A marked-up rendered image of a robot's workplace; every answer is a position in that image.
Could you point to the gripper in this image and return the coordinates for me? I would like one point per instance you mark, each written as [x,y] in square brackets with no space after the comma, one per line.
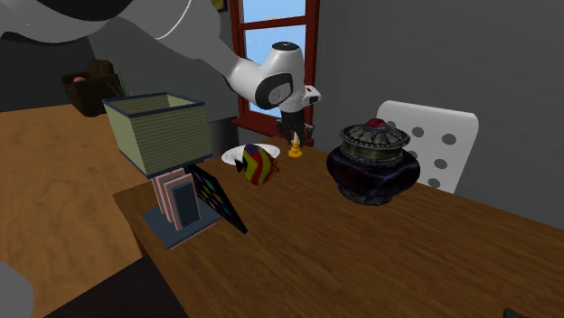
[292,121]

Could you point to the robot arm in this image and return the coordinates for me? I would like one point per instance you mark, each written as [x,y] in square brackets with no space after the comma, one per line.
[185,39]

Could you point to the white candle on yellow holder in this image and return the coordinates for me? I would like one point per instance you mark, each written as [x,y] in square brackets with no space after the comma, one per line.
[295,151]

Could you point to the red yellow blue striped toy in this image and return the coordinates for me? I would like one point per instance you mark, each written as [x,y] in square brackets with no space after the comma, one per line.
[259,166]

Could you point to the white plate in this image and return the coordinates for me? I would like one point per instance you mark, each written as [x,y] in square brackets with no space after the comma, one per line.
[231,156]

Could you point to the red framed window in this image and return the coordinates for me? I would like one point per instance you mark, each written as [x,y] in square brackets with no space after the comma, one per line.
[240,53]

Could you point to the dark purple lidded jar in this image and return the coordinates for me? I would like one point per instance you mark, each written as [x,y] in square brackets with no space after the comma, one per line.
[374,172]

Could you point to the black panel with coloured squares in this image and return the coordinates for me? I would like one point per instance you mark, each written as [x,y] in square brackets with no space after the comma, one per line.
[216,193]

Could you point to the green shade table lamp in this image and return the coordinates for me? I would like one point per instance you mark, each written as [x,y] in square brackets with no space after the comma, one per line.
[163,132]

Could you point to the wooden table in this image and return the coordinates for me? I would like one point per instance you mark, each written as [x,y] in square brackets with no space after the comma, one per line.
[352,264]

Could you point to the white chair with holes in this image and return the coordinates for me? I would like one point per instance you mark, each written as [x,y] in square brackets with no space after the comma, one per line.
[458,127]

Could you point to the dark brown armchair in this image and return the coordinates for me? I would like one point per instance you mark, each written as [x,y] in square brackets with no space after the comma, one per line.
[90,94]

